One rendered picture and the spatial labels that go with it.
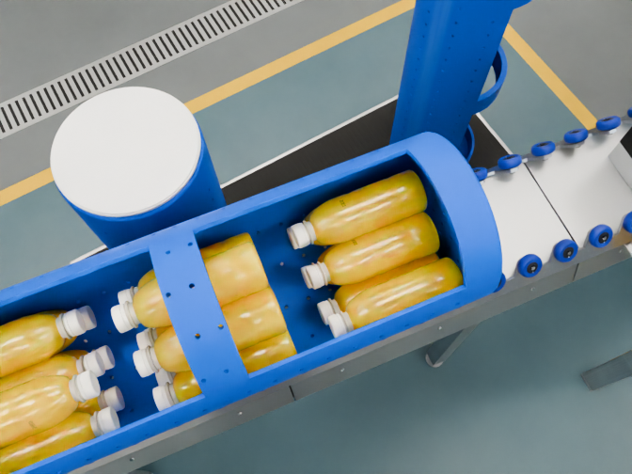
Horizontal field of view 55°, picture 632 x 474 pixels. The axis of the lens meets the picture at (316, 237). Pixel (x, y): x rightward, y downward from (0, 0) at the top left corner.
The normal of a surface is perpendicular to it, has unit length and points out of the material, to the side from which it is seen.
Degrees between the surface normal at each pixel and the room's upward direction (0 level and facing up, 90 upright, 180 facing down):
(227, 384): 65
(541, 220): 0
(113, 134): 0
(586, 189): 0
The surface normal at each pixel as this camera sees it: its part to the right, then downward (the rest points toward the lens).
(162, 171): -0.01, -0.39
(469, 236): 0.22, 0.18
